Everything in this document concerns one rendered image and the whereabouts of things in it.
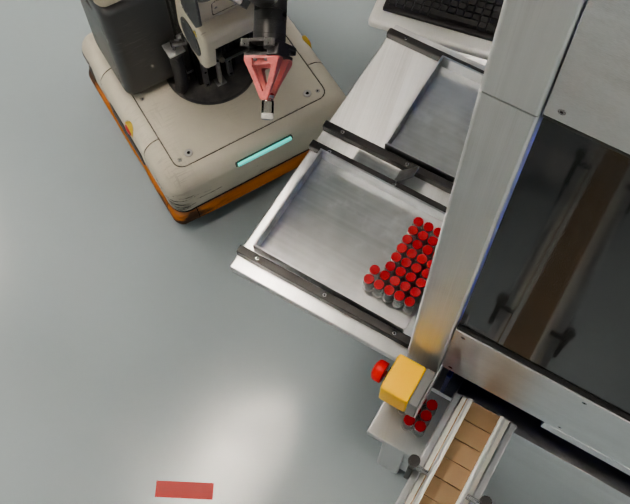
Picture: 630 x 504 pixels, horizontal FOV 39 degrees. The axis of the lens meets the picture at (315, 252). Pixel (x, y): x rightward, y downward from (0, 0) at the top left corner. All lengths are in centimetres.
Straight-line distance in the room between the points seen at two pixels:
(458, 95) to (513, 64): 117
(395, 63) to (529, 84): 121
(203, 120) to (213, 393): 80
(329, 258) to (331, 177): 19
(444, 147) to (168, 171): 97
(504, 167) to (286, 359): 175
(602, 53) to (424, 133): 118
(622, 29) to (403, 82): 129
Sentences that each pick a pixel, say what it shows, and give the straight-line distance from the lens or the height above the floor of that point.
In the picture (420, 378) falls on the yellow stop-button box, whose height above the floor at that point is 103.
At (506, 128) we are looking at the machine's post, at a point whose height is 176.
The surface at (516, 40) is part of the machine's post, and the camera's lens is 81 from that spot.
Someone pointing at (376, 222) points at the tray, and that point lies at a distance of 183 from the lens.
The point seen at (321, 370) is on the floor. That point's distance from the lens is 263.
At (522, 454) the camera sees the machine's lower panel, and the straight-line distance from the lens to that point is 183.
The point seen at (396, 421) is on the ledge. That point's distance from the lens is 169.
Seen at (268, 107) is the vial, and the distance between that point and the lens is 158.
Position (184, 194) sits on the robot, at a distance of 262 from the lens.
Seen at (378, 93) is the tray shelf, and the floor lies 88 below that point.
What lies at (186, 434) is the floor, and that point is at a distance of 261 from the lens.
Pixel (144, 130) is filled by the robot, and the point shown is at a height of 28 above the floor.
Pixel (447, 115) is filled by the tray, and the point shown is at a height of 88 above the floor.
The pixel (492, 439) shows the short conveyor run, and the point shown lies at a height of 97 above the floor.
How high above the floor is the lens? 252
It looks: 66 degrees down
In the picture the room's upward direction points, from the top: 1 degrees counter-clockwise
